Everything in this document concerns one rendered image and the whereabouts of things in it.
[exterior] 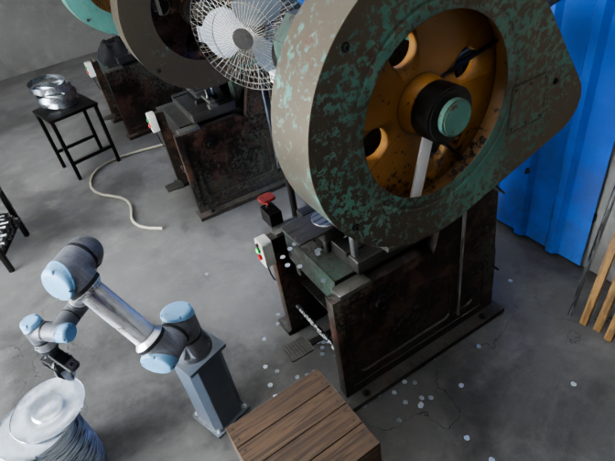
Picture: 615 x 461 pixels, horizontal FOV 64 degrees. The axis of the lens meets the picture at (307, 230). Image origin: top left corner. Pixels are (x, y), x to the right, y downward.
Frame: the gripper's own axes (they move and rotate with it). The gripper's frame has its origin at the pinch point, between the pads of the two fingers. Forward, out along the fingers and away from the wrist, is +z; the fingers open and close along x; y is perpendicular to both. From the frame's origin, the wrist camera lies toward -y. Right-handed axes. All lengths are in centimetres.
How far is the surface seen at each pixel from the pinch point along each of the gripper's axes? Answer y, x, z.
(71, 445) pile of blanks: -13.9, 19.6, 9.9
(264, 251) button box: -57, -71, -24
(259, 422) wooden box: -83, -11, 0
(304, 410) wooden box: -96, -21, 0
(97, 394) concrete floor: 16.8, -10.5, 35.6
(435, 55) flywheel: -128, -71, -110
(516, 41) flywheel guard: -146, -86, -108
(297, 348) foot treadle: -72, -57, 19
